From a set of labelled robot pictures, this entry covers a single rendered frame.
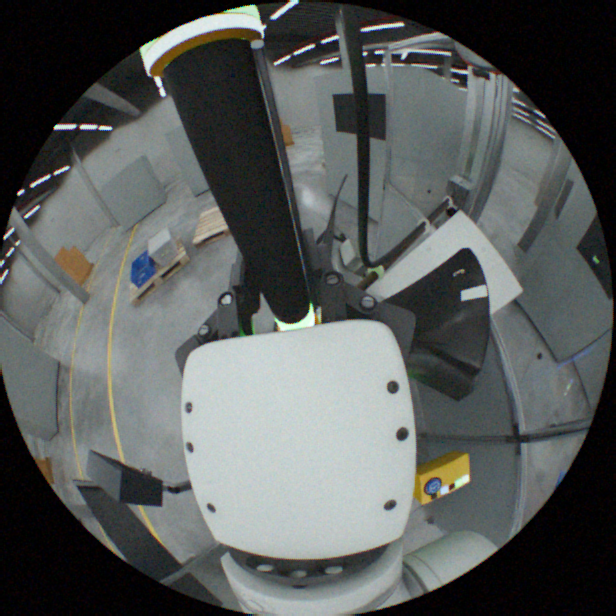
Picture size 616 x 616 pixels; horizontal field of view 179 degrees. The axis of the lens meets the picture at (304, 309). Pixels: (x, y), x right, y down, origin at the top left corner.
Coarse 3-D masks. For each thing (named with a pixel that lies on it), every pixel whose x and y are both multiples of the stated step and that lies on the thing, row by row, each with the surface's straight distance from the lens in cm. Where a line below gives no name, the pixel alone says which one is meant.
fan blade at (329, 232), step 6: (342, 180) 45; (342, 186) 42; (336, 198) 41; (330, 216) 40; (330, 222) 42; (330, 228) 46; (324, 234) 40; (330, 234) 48; (324, 240) 40; (330, 240) 49; (330, 246) 50; (330, 252) 51
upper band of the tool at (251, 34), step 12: (228, 12) 9; (240, 12) 9; (192, 36) 8; (204, 36) 8; (216, 36) 8; (228, 36) 9; (240, 36) 9; (252, 36) 9; (180, 48) 8; (156, 60) 9; (168, 60) 9; (156, 72) 10
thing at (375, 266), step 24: (360, 48) 15; (360, 72) 15; (360, 96) 15; (360, 120) 15; (360, 144) 15; (360, 168) 16; (360, 192) 16; (456, 192) 62; (360, 216) 18; (432, 216) 43; (360, 240) 19; (408, 240) 33
